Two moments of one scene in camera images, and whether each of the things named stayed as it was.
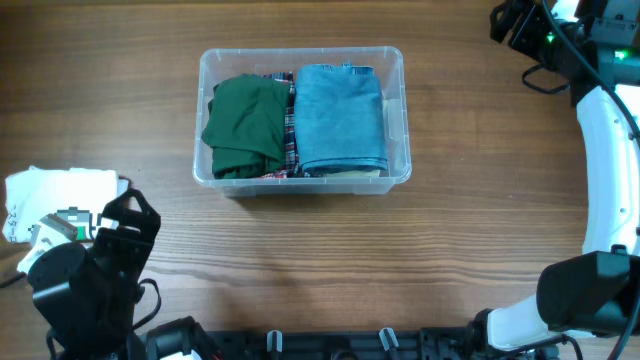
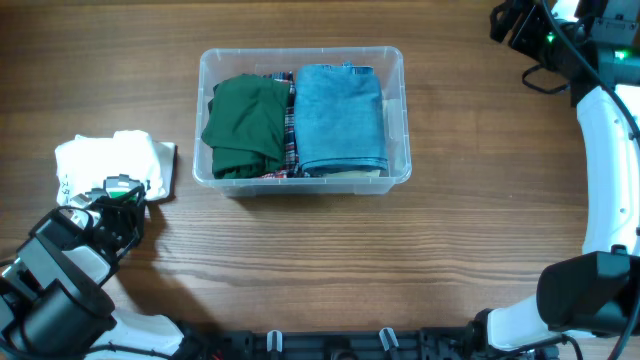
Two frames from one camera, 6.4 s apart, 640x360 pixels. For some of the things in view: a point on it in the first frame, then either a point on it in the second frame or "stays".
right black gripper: [533, 17] stays
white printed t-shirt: [35, 192] to [84, 163]
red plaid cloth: [291, 167] stays
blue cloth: [339, 118] stays
